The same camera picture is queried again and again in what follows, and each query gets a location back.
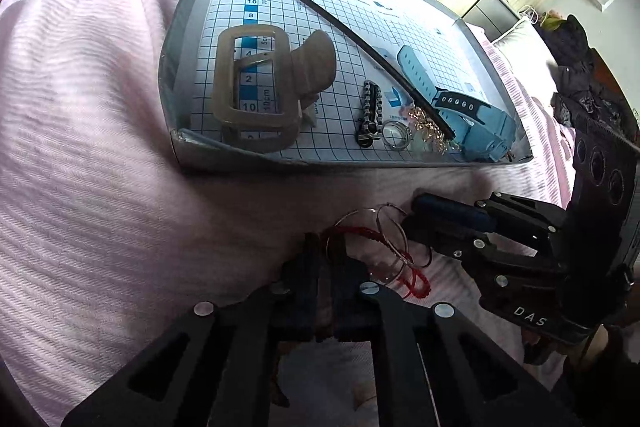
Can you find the grey drawer cabinet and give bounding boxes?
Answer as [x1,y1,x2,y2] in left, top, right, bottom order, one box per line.
[462,0,521,41]

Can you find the white pillow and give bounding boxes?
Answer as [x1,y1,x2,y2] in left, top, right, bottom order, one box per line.
[492,18,559,105]

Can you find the grey tray with grid paper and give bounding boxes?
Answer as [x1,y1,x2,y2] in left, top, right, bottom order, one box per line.
[158,0,533,171]

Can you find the person's right hand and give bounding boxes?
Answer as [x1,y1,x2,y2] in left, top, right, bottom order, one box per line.
[519,323,622,363]

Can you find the light blue smart watch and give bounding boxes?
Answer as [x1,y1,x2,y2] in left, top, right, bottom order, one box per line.
[397,46,516,162]

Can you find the black beaded bracelet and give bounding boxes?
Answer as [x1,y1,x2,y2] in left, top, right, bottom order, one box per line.
[354,79,385,150]

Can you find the black hair stick with charms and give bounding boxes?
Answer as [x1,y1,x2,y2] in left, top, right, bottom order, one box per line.
[285,0,458,153]

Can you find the beige rectangular hair claw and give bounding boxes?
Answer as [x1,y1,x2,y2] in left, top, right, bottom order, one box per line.
[210,24,336,153]

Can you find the red string bangle rings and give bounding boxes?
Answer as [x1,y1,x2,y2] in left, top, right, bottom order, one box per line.
[332,202,434,301]

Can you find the silver ring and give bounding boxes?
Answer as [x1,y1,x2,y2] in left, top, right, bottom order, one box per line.
[382,120,416,152]

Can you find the black clothes pile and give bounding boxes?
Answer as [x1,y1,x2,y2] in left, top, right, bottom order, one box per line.
[536,11,639,144]

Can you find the pink floral bed sheet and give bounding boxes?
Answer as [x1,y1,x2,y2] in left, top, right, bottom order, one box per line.
[1,0,575,426]

